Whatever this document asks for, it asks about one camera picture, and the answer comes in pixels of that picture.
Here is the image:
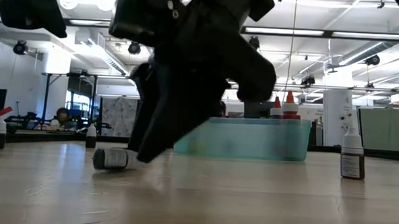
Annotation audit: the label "black metal table frame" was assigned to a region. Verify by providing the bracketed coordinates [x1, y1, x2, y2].
[0, 128, 399, 163]

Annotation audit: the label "grey green partition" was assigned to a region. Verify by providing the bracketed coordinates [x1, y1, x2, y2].
[357, 107, 399, 151]

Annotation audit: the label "black overhead rail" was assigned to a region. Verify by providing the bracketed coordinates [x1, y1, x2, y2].
[0, 14, 399, 43]

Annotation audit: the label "grey patterned panel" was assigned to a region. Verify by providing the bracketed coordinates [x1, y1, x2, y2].
[100, 96, 139, 137]

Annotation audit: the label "black background robot arms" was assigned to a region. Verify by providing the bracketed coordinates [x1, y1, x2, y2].
[6, 110, 113, 134]

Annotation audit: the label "black background rack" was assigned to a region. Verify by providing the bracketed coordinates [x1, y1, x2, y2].
[39, 72, 100, 128]

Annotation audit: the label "thin hanging cable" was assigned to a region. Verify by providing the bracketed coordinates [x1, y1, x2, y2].
[284, 0, 298, 93]

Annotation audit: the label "small purple food coloring bottle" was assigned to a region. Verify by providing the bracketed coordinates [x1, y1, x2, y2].
[339, 126, 368, 181]

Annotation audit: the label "black ceiling spotlight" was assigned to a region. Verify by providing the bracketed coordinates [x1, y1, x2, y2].
[365, 54, 381, 67]
[12, 39, 28, 56]
[127, 40, 142, 55]
[249, 36, 261, 51]

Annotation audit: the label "dark desk monitor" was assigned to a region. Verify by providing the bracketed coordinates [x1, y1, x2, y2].
[245, 101, 272, 119]

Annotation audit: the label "person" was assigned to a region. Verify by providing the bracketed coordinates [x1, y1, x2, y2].
[55, 107, 71, 127]

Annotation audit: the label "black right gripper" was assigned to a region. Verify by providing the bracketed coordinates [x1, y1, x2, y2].
[102, 0, 281, 169]

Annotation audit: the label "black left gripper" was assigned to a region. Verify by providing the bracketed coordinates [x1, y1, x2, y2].
[0, 0, 70, 39]

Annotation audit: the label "white pillar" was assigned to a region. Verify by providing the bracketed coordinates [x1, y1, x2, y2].
[321, 88, 356, 148]

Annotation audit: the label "green translucent plastic bin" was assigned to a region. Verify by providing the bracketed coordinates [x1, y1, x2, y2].
[173, 113, 312, 163]

